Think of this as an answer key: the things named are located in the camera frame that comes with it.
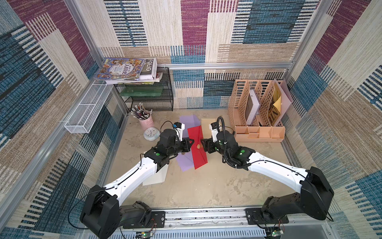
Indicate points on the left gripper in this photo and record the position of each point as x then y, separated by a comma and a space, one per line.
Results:
186, 147

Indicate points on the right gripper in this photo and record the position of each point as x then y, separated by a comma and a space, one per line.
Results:
211, 146

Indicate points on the red envelope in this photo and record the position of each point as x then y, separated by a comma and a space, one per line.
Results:
198, 152

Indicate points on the cream envelope with seal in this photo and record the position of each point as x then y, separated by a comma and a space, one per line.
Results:
206, 123

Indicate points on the lilac envelope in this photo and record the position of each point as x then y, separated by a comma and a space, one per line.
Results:
189, 122
185, 161

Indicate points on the white envelope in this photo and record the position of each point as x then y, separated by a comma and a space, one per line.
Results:
158, 177

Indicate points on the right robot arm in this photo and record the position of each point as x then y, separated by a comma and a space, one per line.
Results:
312, 192

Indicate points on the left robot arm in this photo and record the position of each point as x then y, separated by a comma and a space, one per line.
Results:
103, 212

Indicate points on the white round clock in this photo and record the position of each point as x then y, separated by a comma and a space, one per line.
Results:
151, 133

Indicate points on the pink pen cup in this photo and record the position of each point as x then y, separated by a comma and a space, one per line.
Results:
146, 123

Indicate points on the pens in cup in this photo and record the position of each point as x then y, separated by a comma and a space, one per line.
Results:
139, 112

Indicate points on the white box in organizer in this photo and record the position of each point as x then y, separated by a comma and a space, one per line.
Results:
252, 107

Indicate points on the brown wanted poster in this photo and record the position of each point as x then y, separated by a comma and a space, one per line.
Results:
273, 116

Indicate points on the green folder on shelf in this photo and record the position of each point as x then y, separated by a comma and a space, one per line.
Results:
144, 91

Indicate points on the yellow paper sheet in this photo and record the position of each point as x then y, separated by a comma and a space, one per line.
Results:
276, 104

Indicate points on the Folio book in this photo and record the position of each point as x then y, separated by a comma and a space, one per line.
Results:
148, 76

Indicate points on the pink folder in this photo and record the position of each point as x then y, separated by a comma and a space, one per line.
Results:
285, 100

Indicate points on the colourful picture book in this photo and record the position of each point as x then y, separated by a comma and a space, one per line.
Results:
121, 69

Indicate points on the black wire shelf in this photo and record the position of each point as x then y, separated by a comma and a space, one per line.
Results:
156, 96

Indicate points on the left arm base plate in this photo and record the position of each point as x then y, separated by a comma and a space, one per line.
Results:
156, 221

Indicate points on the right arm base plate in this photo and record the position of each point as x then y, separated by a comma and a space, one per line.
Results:
256, 216

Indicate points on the white wire basket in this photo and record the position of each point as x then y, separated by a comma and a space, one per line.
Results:
89, 108

